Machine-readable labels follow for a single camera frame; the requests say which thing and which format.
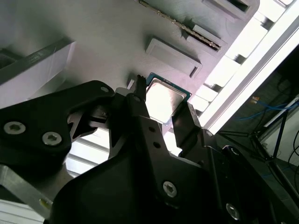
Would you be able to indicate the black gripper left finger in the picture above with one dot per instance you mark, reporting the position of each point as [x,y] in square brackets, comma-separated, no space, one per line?
[35,116]

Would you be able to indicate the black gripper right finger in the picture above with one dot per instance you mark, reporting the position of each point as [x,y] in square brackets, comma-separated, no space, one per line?
[187,130]

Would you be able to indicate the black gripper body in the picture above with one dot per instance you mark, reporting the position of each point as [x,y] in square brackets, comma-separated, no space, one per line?
[112,198]

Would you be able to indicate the silver CPU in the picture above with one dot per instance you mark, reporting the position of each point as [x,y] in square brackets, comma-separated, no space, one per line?
[163,100]

